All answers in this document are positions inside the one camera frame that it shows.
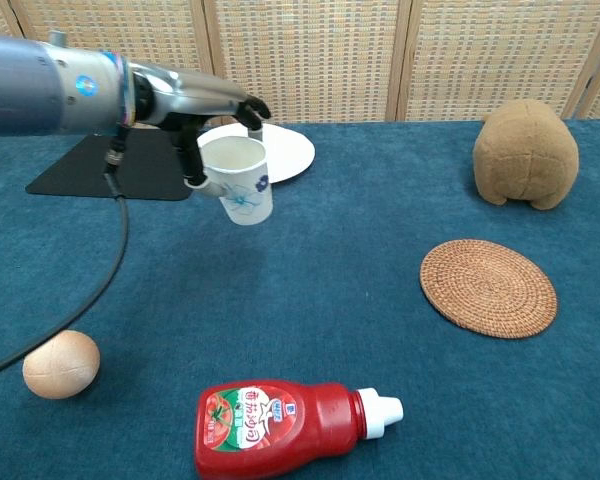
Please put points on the black mouse pad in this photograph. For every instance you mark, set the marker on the black mouse pad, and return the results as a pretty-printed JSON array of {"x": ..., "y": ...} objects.
[{"x": 80, "y": 170}]

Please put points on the round brown woven coaster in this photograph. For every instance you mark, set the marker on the round brown woven coaster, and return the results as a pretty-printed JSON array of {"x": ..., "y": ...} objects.
[{"x": 487, "y": 287}]

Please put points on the peach coloured ball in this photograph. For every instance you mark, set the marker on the peach coloured ball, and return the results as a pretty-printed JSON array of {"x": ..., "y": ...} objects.
[{"x": 60, "y": 365}]

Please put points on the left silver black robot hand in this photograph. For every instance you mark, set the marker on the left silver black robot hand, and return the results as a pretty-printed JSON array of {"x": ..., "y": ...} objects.
[{"x": 190, "y": 97}]

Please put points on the brown capybara plush toy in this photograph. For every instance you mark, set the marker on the brown capybara plush toy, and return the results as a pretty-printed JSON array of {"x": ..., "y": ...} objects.
[{"x": 525, "y": 155}]

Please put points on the white round plate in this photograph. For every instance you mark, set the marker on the white round plate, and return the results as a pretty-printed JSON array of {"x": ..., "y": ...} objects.
[{"x": 290, "y": 152}]

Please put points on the blue table cloth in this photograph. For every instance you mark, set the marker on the blue table cloth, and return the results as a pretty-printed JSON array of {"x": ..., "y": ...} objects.
[{"x": 300, "y": 280}]

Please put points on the bamboo folding screen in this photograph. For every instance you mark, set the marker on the bamboo folding screen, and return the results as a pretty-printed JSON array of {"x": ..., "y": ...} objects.
[{"x": 330, "y": 55}]

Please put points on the white paper cup blue flowers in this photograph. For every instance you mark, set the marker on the white paper cup blue flowers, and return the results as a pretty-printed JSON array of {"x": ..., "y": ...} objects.
[{"x": 242, "y": 180}]

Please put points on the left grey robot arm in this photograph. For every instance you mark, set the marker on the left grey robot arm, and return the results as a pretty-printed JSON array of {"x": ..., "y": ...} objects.
[{"x": 40, "y": 85}]

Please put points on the red ketchup squeeze bottle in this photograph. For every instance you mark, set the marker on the red ketchup squeeze bottle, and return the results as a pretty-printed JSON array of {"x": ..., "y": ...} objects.
[{"x": 270, "y": 430}]

